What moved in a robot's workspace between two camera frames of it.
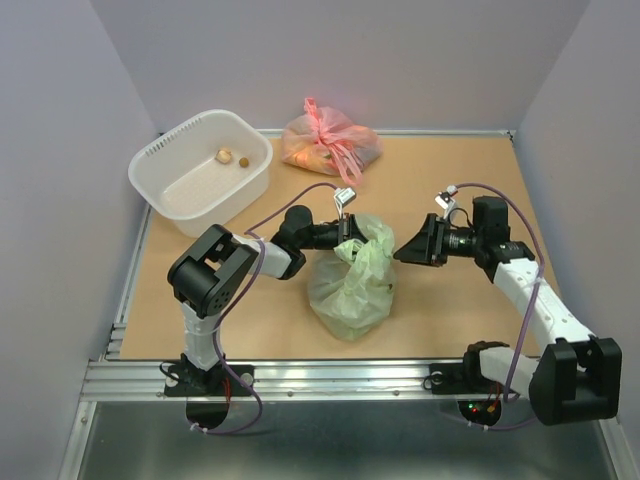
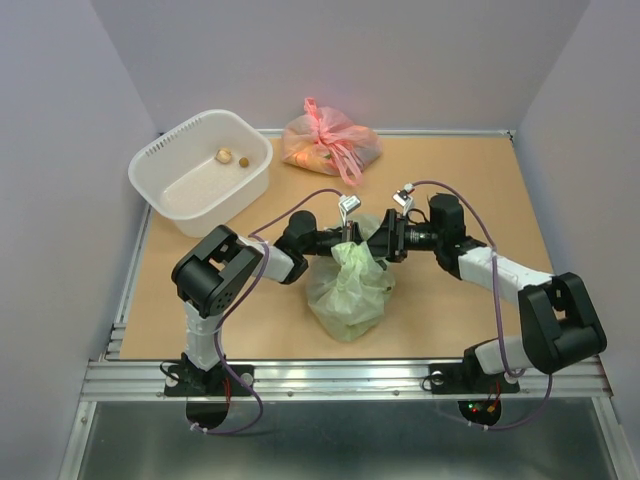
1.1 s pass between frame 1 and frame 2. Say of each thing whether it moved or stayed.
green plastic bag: stayed
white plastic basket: stayed
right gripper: moved
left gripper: stayed
